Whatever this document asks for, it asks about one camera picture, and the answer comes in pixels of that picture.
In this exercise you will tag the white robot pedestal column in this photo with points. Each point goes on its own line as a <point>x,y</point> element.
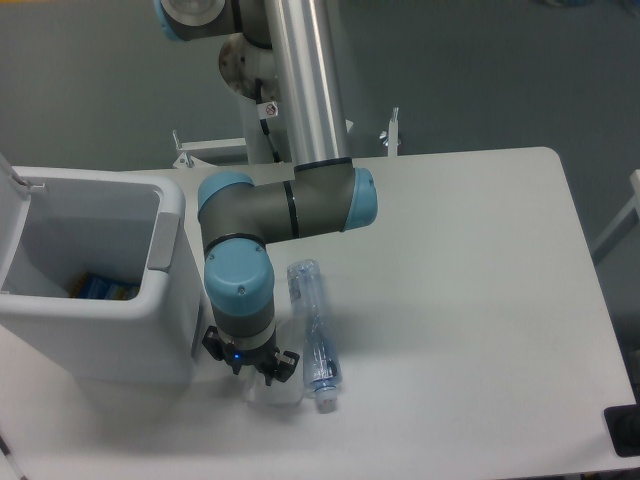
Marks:
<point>250,73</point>

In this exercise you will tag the black clamp at table edge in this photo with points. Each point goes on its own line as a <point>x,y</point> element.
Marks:
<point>623,426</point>

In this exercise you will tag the white left base bracket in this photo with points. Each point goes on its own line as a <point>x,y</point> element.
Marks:
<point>196,154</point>

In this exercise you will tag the crushed clear plastic bottle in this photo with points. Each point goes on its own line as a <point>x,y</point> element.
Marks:
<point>322,372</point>

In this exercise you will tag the white trash can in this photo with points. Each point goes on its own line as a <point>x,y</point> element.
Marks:
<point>97,273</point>

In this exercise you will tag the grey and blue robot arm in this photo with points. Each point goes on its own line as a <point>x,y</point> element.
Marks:
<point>238,219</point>

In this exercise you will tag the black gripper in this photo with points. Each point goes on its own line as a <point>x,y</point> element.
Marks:
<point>267,358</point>

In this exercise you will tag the white far right base bracket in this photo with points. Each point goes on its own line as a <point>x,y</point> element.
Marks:
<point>390,138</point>

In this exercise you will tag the blue box in trash can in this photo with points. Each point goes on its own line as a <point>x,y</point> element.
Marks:
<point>91,286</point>

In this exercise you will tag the white frame at right edge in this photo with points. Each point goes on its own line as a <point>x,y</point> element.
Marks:
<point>621,224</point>

